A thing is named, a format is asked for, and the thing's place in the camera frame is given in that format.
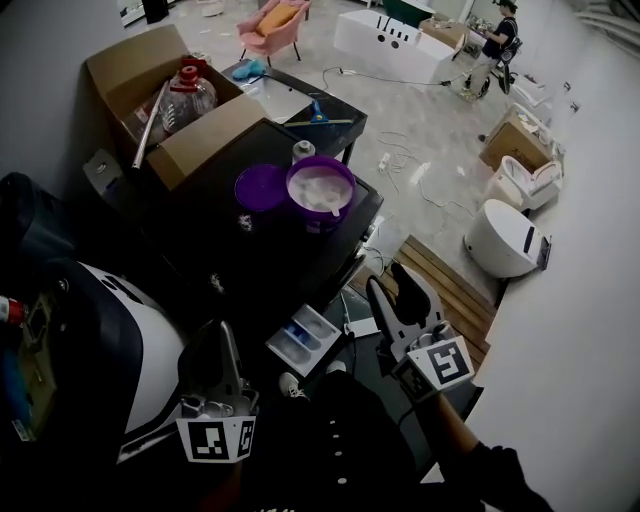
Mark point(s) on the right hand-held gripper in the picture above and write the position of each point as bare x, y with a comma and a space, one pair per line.
440, 365

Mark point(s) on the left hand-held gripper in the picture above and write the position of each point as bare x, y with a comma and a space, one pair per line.
215, 440

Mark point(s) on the white detergent drawer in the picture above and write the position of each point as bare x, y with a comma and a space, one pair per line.
300, 345

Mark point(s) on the white plastic spoon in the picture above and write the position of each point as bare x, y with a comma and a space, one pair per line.
334, 210

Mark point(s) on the person's right forearm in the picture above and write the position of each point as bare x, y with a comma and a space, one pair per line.
455, 420

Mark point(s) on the person's left forearm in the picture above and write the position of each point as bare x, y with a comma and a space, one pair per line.
220, 487

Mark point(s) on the long white power strip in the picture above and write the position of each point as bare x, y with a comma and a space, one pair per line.
360, 327

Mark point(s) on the wooden slatted deck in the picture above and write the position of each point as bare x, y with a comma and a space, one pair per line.
450, 295

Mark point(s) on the white and dark appliance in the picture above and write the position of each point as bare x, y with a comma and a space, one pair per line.
150, 360

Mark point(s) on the person's left shoe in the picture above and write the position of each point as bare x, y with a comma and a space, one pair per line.
292, 386

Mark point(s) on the person's shoe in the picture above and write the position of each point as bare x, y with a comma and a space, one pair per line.
292, 386
336, 366

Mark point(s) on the person's right shoe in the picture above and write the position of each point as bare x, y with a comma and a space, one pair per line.
336, 366

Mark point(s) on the black washing machine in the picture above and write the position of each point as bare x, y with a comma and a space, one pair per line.
225, 250

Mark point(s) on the purple plastic bucket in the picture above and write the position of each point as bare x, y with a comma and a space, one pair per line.
320, 222

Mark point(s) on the white rounded toilet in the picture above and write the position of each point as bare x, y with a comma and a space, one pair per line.
505, 240

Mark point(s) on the white power adapter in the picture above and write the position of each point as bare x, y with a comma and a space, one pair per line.
420, 172

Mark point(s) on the person's black shirt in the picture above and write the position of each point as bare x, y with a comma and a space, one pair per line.
325, 450

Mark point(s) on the small white power strip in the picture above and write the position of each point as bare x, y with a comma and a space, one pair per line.
384, 161

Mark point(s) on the white toilet open lid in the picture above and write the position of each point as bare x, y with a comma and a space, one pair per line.
525, 182

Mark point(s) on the exposed circuit board panel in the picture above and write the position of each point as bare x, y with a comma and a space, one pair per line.
35, 360

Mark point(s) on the purple round lid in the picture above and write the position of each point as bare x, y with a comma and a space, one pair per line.
260, 187

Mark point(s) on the black side table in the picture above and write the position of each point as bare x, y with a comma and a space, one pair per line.
340, 132

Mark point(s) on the small clear bottle grey cap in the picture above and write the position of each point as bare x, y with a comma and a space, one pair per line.
303, 150

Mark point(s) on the cardboard box black print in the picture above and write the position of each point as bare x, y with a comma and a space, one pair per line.
512, 142

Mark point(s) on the blue squeegee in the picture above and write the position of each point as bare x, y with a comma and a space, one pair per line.
316, 117

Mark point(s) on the small pale dispenser box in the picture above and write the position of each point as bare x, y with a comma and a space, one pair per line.
100, 170

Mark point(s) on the large open cardboard box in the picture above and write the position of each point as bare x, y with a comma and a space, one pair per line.
210, 135

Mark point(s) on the rounded metal tank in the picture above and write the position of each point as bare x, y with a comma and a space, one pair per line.
30, 225

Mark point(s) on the metal pipe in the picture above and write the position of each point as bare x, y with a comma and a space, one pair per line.
145, 137

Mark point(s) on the white basin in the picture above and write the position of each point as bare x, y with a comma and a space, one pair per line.
280, 97

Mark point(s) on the clear jug red cap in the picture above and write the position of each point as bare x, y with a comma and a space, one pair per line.
187, 102

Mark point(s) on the white bathtub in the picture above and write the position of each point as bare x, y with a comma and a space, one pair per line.
370, 42

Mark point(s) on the small cardboard box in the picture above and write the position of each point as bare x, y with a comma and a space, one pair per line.
442, 31

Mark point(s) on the blue fluffy duster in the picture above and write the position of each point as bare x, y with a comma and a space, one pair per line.
247, 70

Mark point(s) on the dark green tub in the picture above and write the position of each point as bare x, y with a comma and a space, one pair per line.
407, 7

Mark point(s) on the pink armchair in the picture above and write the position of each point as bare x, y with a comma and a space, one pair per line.
260, 30

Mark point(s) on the orange cushion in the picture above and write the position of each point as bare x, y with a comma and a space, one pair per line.
275, 17

